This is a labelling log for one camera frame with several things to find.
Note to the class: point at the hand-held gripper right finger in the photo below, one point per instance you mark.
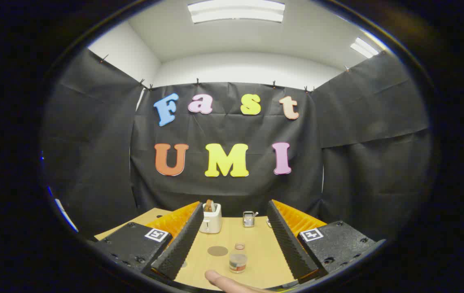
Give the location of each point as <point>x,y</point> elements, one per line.
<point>289,244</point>

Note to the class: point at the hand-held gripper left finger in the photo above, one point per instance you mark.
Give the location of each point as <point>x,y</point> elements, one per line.
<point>181,244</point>

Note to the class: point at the round brown coaster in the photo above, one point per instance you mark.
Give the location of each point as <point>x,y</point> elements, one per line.
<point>217,251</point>

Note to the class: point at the clear plastic juice bottle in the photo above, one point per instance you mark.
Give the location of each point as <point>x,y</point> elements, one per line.
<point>238,262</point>

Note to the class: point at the wooden table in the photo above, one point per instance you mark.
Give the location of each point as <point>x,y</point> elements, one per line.
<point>262,254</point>

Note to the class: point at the white toaster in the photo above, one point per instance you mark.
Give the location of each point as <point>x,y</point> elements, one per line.
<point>211,223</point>

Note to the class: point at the brown bread slice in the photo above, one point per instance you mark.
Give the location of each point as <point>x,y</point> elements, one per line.
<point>209,205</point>

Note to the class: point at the black backdrop cloth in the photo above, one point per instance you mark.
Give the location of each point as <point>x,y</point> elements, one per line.
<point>224,191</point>

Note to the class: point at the small ceiling light panel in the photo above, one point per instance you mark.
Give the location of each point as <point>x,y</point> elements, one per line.
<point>364,47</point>

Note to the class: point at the large ceiling light panel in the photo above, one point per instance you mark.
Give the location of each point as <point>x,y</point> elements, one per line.
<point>236,11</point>

